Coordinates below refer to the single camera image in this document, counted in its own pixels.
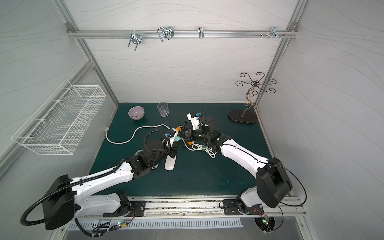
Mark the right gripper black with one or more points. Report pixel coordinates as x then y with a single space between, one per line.
187 134

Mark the white wireless mouse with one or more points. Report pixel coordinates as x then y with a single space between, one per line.
170 163

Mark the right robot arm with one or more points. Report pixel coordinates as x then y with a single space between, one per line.
272 180

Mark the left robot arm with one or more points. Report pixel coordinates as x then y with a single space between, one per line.
68 199

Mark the orange power strip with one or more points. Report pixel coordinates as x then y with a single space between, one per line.
187 134

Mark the brown metal jewelry stand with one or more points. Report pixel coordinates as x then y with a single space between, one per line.
248 115

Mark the pink bowl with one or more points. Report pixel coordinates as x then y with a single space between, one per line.
136 113

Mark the clear glass cup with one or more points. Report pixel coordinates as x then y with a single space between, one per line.
163 109

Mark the metal clamp hook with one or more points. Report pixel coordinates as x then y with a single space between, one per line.
165 33

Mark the metal u-bolt hook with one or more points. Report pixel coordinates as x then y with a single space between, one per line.
135 40

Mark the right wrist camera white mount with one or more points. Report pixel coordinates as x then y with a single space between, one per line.
194 118

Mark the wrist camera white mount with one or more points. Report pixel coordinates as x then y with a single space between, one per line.
171 136
194 118

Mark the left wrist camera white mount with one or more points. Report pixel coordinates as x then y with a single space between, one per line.
171 136

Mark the white wire basket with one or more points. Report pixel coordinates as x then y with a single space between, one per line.
58 126

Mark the white vented cable duct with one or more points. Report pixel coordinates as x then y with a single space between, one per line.
153 224

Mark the small metal ring hook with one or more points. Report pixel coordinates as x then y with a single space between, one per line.
201 32

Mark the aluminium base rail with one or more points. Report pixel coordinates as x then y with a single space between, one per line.
180 207

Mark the right metal bracket hook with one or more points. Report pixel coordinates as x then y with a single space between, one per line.
273 34

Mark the aluminium crossbar rail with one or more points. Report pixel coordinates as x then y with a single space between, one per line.
179 34

